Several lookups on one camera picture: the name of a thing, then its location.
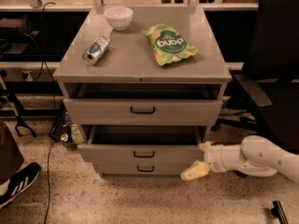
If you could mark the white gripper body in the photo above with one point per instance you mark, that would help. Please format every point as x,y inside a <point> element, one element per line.
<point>213,159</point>

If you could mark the grey drawer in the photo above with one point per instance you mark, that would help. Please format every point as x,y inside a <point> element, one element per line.
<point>139,169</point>
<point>142,112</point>
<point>154,144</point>

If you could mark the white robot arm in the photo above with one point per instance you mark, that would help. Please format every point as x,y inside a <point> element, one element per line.
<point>255,155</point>

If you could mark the grey drawer cabinet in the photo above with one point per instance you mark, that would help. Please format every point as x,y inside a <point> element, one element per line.
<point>128,69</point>

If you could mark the grey bottom drawer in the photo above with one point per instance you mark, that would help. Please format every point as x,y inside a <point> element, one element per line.
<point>139,169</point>

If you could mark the grey top drawer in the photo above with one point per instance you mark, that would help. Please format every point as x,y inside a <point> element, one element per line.
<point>142,112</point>

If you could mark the black bar on floor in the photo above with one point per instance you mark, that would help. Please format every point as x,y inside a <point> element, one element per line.
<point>277,211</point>

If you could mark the green chip bag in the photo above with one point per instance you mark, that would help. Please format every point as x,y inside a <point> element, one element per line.
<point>168,45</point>

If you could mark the black office chair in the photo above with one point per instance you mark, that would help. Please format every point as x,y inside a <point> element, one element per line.
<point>267,86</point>

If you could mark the silver blue soda can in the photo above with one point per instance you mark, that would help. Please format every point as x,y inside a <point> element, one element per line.
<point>96,50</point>

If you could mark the white ceramic bowl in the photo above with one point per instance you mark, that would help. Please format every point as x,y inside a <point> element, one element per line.
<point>119,17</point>

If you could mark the black white sneaker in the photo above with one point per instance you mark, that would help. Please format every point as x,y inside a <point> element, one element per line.
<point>18,183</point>

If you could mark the dark trouser leg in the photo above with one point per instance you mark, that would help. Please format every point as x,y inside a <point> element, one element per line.
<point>11,158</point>

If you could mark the black stand leg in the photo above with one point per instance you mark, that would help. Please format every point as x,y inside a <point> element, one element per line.
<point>15,104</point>

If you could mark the wire basket with trash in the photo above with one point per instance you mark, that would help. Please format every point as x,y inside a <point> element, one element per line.
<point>66,132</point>

